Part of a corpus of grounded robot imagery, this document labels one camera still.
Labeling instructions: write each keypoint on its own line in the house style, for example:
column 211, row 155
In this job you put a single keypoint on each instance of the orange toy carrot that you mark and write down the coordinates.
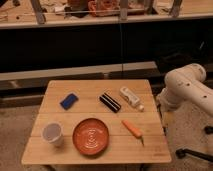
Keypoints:
column 133, row 129

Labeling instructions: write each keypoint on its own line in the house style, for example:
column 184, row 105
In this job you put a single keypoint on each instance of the black chair base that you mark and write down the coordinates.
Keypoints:
column 181, row 153

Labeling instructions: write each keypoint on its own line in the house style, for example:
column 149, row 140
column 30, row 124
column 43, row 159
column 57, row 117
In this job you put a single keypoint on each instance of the orange round plate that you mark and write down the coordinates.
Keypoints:
column 90, row 137

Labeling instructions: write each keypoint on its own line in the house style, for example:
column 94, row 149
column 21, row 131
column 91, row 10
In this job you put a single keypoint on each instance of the white plastic bottle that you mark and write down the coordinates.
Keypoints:
column 132, row 99

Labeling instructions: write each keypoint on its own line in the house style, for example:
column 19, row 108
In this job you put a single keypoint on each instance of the blue sponge block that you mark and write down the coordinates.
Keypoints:
column 68, row 101

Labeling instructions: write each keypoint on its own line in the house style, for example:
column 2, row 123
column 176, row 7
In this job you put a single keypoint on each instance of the translucent plastic cup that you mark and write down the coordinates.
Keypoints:
column 52, row 133

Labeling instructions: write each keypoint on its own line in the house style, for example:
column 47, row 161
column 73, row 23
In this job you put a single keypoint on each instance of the orange object on shelf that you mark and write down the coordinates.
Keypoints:
column 100, row 8

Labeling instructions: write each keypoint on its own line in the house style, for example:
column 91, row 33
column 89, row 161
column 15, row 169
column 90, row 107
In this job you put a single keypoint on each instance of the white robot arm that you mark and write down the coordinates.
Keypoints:
column 186, row 83

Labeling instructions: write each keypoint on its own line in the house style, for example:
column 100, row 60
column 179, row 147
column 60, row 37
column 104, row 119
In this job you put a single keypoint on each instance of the black whiteboard eraser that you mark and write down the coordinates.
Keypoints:
column 112, row 104

